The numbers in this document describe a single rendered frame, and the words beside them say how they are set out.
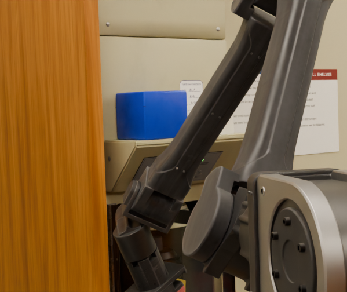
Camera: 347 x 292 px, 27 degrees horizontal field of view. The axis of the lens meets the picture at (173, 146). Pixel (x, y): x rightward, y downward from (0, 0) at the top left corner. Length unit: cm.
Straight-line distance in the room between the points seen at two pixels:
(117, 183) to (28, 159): 23
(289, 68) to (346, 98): 170
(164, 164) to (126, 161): 25
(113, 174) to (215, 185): 66
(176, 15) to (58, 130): 35
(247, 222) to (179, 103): 76
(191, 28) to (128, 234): 55
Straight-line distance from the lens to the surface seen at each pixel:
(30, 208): 153
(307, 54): 85
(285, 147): 78
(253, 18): 99
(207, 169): 148
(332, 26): 249
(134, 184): 114
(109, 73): 142
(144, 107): 133
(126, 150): 133
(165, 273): 120
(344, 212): 53
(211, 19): 158
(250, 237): 63
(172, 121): 136
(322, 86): 244
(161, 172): 110
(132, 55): 145
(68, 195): 137
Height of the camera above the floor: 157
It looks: 3 degrees down
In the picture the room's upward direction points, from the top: 2 degrees counter-clockwise
